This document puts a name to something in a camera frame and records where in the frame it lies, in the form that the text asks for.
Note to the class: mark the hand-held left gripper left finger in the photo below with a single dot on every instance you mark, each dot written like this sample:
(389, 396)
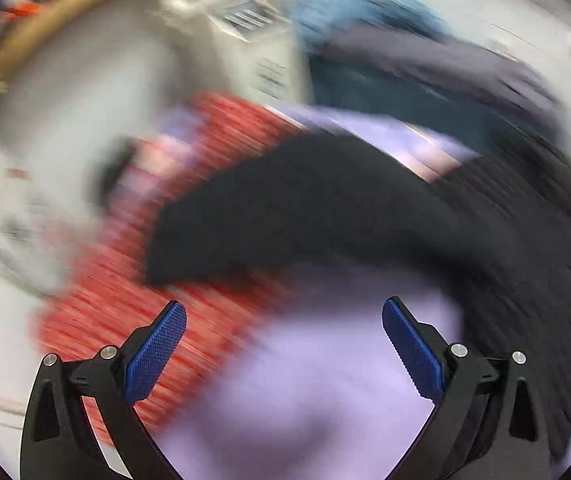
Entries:
(158, 347)

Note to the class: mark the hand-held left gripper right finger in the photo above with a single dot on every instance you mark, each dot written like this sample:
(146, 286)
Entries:
(415, 350)

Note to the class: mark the black quilted jacket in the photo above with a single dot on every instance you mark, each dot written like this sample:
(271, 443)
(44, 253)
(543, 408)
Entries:
(315, 210)

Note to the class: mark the blue and grey clothes pile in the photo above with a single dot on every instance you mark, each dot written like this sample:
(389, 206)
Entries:
(440, 65)

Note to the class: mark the red patterned cloth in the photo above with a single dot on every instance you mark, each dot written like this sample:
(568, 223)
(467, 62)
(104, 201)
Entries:
(115, 310)

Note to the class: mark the purple floral bedsheet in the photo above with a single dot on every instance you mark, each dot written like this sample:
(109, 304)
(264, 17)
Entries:
(315, 385)

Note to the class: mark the dark teal cloth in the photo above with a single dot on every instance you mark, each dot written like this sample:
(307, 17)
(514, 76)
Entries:
(390, 100)

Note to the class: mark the wooden shelf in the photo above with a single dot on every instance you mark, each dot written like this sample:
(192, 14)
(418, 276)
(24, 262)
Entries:
(40, 30)

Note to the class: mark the teal blue quilt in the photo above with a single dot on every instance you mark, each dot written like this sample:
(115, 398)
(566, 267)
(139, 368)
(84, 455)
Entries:
(365, 10)

